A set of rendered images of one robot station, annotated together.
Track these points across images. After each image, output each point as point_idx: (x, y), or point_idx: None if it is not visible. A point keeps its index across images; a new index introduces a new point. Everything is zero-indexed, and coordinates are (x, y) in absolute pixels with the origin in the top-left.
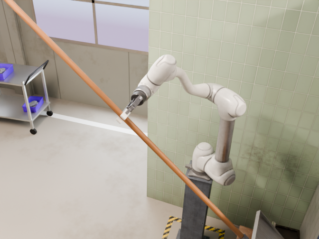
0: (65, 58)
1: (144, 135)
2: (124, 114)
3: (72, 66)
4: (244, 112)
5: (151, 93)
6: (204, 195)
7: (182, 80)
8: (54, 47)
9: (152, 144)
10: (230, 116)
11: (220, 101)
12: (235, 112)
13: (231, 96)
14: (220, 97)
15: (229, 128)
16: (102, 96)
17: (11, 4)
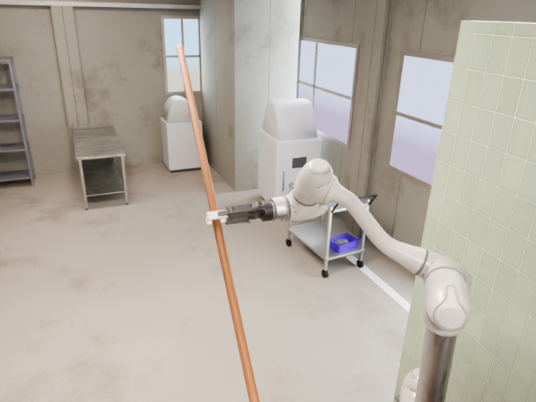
0: (193, 123)
1: (222, 254)
2: (213, 214)
3: (195, 134)
4: (456, 326)
5: (290, 213)
6: (255, 398)
7: (353, 216)
8: (190, 108)
9: (226, 272)
10: (431, 323)
11: (425, 287)
12: (432, 314)
13: (443, 284)
14: (429, 280)
15: (433, 349)
16: (205, 181)
17: (179, 56)
